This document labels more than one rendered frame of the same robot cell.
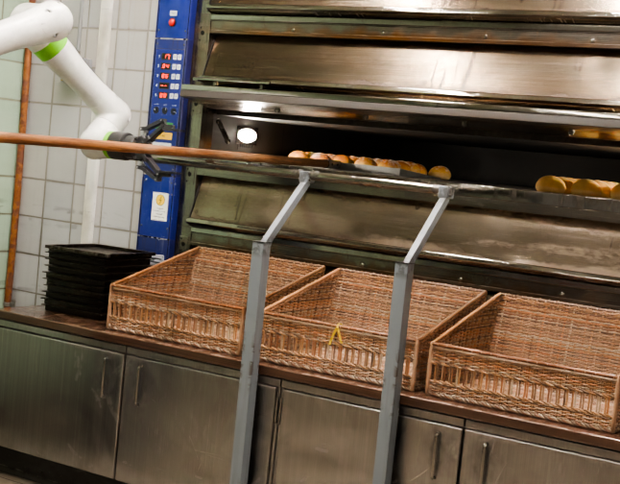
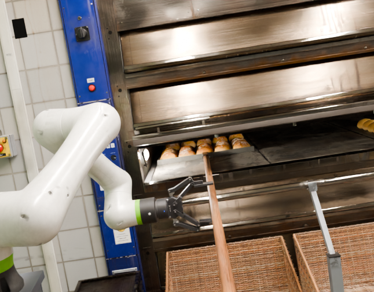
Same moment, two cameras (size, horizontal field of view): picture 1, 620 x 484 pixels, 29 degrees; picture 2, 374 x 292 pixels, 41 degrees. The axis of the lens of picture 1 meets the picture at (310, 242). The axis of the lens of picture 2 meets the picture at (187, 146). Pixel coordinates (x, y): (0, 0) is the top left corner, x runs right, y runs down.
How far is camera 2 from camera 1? 2.75 m
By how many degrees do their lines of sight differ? 30
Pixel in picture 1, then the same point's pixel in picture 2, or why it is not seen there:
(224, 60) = (147, 108)
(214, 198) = not seen: hidden behind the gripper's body
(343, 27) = (248, 62)
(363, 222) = (299, 196)
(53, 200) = not seen: hidden behind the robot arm
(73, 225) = (35, 267)
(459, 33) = (344, 48)
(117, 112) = (127, 182)
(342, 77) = (259, 99)
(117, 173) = (68, 216)
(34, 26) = (102, 136)
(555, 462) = not seen: outside the picture
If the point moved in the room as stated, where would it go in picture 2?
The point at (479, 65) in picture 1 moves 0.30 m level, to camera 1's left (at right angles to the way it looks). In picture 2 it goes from (363, 68) to (315, 77)
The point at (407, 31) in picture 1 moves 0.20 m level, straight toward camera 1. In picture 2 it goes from (302, 55) to (334, 50)
